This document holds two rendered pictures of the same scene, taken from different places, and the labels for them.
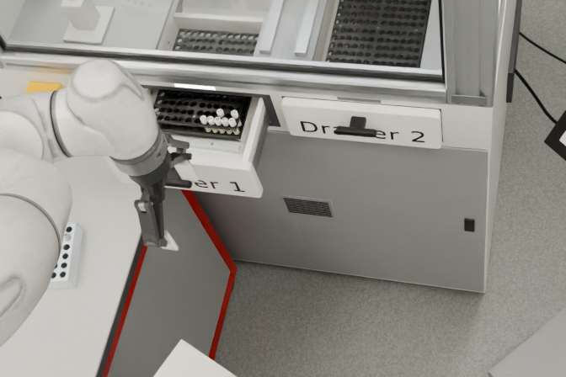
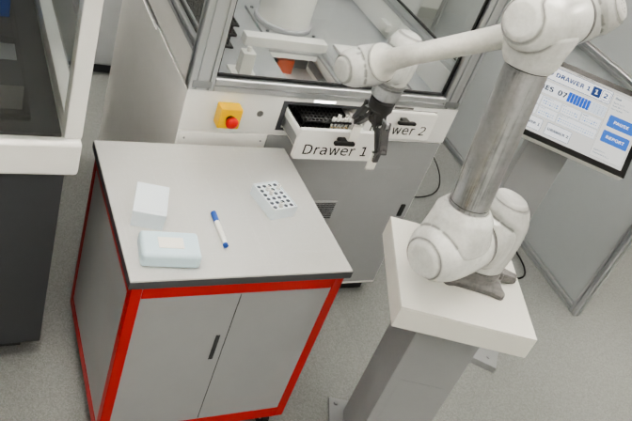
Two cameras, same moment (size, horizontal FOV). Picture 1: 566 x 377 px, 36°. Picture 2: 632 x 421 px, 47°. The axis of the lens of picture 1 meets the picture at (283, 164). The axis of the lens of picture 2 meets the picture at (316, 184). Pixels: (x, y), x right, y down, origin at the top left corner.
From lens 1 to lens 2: 203 cm
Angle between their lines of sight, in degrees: 49
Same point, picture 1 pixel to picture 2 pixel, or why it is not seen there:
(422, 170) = (402, 163)
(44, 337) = (297, 240)
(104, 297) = (315, 218)
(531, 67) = not seen: hidden behind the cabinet
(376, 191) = (369, 187)
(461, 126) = (438, 125)
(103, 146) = (407, 71)
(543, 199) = not seen: hidden behind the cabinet
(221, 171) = (365, 137)
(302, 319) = not seen: hidden behind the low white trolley
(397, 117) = (420, 116)
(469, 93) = (453, 101)
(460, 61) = (461, 78)
